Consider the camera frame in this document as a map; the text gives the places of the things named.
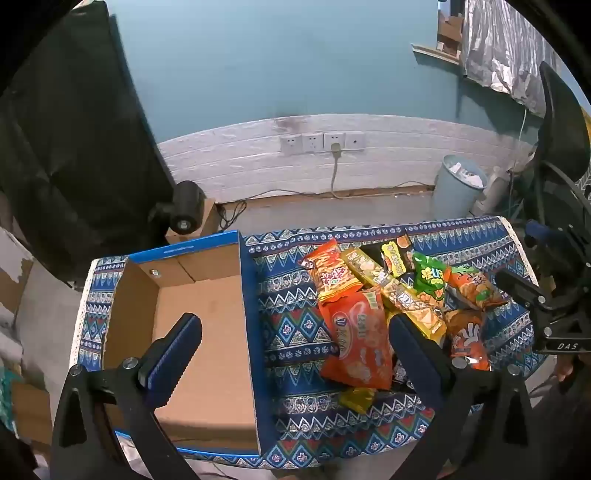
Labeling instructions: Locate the blue patterned tablecloth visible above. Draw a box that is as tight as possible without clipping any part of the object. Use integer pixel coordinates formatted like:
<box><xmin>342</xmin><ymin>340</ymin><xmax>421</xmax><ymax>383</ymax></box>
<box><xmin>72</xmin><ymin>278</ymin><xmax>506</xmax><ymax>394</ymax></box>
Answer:
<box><xmin>69</xmin><ymin>216</ymin><xmax>548</xmax><ymax>469</ymax></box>

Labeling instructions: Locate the orange hand-print snack bag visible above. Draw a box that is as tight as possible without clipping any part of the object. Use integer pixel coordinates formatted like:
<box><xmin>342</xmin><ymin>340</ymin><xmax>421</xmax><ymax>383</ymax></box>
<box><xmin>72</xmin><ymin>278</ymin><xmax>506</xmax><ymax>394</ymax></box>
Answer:
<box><xmin>444</xmin><ymin>310</ymin><xmax>491</xmax><ymax>371</ymax></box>

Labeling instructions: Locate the blue-rimmed cardboard box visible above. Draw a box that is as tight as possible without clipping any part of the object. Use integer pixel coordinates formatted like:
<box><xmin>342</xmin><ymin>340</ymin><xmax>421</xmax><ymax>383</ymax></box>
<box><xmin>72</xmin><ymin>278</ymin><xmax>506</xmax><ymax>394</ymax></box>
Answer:
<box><xmin>102</xmin><ymin>231</ymin><xmax>262</xmax><ymax>457</ymax></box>

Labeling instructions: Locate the red fries snack bag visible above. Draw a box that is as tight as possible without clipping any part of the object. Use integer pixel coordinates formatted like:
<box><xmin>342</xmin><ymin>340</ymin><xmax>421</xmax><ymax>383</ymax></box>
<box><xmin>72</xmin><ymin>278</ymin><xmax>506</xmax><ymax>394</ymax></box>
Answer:
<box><xmin>299</xmin><ymin>239</ymin><xmax>365</xmax><ymax>303</ymax></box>

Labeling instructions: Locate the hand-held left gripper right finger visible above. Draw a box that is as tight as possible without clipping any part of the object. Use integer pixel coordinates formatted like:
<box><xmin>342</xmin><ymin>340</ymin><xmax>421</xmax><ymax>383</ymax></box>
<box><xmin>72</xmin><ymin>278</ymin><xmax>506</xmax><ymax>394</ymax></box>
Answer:
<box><xmin>388</xmin><ymin>313</ymin><xmax>537</xmax><ymax>480</ymax></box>

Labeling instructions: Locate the silver foil curtain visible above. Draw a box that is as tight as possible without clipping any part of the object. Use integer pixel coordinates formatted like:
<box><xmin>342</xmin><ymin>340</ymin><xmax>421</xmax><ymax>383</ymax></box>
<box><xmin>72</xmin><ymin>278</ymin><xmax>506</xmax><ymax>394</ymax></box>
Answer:
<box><xmin>461</xmin><ymin>0</ymin><xmax>560</xmax><ymax>117</ymax></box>

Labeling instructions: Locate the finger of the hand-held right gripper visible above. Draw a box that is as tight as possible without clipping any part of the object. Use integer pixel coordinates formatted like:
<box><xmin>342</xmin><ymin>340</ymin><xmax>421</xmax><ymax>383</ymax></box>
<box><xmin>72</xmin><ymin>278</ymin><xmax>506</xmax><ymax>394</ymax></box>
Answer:
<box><xmin>495</xmin><ymin>270</ymin><xmax>561</xmax><ymax>320</ymax></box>
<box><xmin>524</xmin><ymin>219</ymin><xmax>583</xmax><ymax>265</ymax></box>

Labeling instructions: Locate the beige power cable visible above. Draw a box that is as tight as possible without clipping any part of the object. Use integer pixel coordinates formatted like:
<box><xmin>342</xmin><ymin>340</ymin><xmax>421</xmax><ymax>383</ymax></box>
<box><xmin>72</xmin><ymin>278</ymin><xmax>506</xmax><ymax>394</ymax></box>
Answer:
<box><xmin>329</xmin><ymin>143</ymin><xmax>352</xmax><ymax>200</ymax></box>

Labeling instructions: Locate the small yellow snack packet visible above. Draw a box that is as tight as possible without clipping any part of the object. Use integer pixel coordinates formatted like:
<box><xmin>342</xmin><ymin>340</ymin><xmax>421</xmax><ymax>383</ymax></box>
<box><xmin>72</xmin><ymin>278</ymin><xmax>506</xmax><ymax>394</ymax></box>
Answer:
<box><xmin>341</xmin><ymin>388</ymin><xmax>377</xmax><ymax>415</ymax></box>

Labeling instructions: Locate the orange and green snack bag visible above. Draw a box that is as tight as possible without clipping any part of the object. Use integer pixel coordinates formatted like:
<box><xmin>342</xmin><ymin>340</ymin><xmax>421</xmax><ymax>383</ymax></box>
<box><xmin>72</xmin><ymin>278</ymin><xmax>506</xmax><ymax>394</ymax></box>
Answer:
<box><xmin>445</xmin><ymin>267</ymin><xmax>511</xmax><ymax>311</ymax></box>

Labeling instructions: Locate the long yellow snack packet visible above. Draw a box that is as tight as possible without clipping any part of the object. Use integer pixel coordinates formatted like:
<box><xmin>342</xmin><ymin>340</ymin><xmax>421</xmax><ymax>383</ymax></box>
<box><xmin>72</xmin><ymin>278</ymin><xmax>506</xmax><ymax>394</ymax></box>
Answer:
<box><xmin>341</xmin><ymin>248</ymin><xmax>448</xmax><ymax>344</ymax></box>

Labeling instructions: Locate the wooden window sill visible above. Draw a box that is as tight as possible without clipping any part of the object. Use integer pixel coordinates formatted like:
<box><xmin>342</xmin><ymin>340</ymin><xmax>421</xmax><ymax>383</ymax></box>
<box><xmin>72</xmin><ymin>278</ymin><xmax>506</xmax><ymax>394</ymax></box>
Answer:
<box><xmin>412</xmin><ymin>43</ymin><xmax>463</xmax><ymax>64</ymax></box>

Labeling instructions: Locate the flat cardboard box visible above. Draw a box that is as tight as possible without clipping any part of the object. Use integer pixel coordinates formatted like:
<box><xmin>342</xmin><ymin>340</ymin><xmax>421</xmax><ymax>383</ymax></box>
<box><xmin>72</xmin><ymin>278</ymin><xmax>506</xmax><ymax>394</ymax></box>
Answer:
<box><xmin>10</xmin><ymin>379</ymin><xmax>54</xmax><ymax>445</ymax></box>

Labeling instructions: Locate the black softbox cloth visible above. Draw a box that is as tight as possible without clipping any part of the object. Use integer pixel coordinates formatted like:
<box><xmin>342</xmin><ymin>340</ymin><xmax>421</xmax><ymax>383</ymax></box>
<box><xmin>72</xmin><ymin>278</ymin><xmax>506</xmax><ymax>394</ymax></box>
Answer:
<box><xmin>0</xmin><ymin>0</ymin><xmax>177</xmax><ymax>282</ymax></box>

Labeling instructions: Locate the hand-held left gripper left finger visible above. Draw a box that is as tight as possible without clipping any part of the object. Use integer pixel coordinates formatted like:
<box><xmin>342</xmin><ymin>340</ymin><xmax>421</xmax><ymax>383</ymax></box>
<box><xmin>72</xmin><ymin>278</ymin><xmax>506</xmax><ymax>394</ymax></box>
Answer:
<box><xmin>51</xmin><ymin>313</ymin><xmax>204</xmax><ymax>480</ymax></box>

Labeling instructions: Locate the black floor cable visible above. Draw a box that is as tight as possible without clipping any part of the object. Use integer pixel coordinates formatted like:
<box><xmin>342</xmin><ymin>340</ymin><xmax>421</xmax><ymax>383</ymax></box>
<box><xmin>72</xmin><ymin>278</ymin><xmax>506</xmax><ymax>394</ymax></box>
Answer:
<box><xmin>217</xmin><ymin>187</ymin><xmax>289</xmax><ymax>232</ymax></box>

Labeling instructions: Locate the yellow and black snack packet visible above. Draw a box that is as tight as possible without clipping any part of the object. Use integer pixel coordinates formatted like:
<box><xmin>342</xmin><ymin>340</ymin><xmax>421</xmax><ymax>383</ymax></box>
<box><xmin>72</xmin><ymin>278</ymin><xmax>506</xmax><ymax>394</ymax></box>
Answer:
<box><xmin>380</xmin><ymin>234</ymin><xmax>415</xmax><ymax>278</ymax></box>

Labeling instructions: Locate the grey waste bin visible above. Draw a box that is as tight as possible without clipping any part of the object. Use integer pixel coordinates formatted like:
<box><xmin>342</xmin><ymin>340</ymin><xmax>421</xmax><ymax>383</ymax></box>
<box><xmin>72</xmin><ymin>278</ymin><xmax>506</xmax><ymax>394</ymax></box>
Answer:
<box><xmin>430</xmin><ymin>154</ymin><xmax>489</xmax><ymax>219</ymax></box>

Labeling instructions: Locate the person's right hand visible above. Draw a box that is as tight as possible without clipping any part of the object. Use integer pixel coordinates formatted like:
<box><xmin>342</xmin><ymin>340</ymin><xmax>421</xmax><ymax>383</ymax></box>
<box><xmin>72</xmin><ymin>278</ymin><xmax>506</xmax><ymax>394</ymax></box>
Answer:
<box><xmin>554</xmin><ymin>354</ymin><xmax>579</xmax><ymax>382</ymax></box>

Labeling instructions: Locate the black office chair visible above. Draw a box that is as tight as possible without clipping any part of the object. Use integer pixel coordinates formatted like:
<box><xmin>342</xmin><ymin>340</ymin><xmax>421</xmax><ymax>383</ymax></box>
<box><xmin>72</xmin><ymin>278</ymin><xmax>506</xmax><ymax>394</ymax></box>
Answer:
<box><xmin>508</xmin><ymin>60</ymin><xmax>591</xmax><ymax>282</ymax></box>

